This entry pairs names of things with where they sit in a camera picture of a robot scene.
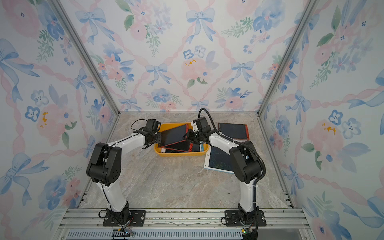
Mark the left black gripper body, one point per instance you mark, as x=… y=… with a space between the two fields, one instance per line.
x=158 y=138

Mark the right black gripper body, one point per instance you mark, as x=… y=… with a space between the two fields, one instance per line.
x=192 y=135

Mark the yellow plastic storage box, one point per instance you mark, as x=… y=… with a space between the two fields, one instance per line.
x=167 y=126

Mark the red writing tablet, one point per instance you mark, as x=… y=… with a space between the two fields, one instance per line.
x=234 y=131
x=173 y=136
x=181 y=147

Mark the white blue writing tablet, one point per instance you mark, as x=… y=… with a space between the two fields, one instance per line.
x=197 y=148
x=218 y=160

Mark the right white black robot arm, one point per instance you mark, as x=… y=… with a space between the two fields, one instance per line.
x=245 y=162

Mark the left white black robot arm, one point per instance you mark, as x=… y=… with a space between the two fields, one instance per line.
x=105 y=165

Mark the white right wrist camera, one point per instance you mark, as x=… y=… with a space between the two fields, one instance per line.
x=194 y=126

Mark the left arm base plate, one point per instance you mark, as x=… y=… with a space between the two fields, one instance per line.
x=128 y=218

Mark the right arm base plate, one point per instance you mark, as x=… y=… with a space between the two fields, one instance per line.
x=238 y=218

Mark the aluminium front rail frame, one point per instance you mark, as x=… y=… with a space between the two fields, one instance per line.
x=185 y=224

